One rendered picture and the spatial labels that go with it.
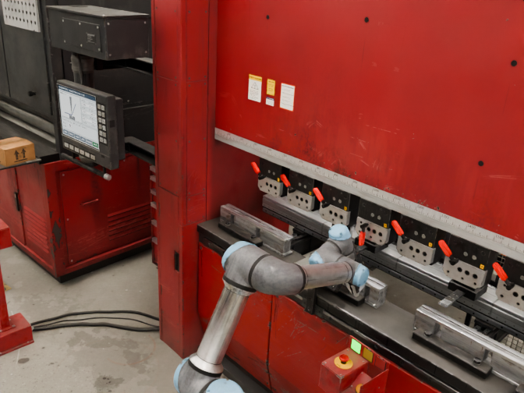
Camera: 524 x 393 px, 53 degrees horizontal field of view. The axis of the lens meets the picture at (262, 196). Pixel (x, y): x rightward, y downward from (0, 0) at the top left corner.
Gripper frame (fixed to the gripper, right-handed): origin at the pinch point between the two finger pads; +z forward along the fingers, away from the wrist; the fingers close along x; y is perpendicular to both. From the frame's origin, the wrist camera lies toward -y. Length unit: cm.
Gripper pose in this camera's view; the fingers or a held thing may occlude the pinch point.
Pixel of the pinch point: (354, 295)
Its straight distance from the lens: 223.0
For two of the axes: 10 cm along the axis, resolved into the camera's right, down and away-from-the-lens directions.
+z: 3.1, 7.6, 5.7
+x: -5.7, -3.3, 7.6
